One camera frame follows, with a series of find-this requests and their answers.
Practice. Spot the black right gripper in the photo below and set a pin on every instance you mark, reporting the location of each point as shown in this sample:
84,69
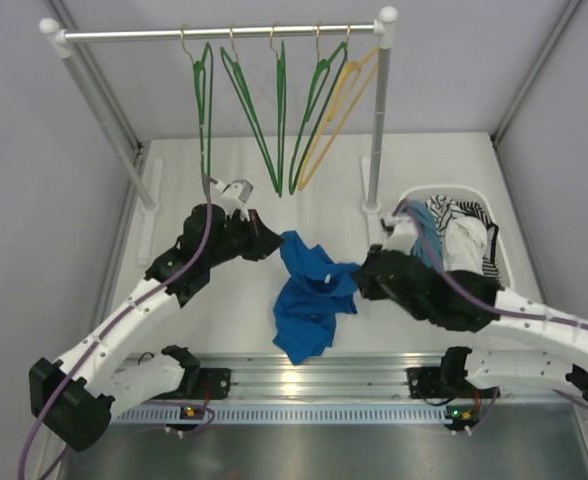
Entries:
365,278

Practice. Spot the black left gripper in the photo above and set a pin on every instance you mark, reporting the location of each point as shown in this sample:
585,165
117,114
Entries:
252,235

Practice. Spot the blue tank top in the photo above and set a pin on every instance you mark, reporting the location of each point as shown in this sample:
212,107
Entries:
318,289

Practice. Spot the green hanger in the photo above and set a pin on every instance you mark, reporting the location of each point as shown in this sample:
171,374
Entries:
235,73
322,86
203,70
281,92

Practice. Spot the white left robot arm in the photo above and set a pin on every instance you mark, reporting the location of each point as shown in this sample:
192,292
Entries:
79,394

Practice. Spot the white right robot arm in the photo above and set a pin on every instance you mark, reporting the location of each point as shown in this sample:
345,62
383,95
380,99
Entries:
539,335

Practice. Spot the yellow hanger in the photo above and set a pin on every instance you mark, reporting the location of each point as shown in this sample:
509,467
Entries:
352,83

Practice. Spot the light blue garment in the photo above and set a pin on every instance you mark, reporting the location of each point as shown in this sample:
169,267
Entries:
428,251

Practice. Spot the striped black white garment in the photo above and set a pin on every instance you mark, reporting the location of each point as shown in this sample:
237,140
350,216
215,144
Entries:
445,209

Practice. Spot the metal clothes rack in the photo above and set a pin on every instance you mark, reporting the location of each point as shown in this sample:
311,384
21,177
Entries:
70,48

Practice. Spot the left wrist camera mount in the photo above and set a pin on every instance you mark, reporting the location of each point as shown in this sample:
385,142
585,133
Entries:
233,197

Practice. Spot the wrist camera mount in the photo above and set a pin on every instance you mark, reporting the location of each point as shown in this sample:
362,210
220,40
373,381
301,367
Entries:
233,197
400,232

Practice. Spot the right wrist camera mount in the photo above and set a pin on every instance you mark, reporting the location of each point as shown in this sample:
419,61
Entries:
400,232

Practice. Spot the perforated cable duct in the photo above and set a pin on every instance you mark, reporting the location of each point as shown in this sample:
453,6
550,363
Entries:
288,414

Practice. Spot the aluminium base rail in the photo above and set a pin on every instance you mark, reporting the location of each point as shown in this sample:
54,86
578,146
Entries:
299,375

